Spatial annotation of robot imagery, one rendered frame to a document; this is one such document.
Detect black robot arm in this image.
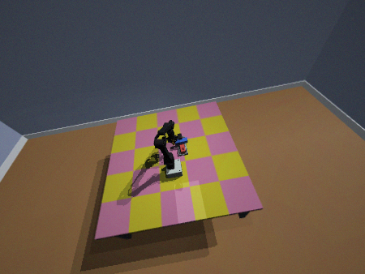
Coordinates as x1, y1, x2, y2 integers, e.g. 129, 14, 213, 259
154, 120, 174, 169

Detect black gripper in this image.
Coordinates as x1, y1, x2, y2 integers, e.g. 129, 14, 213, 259
167, 133, 183, 143

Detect blue bar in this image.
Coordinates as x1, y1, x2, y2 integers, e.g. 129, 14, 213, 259
175, 137, 188, 145

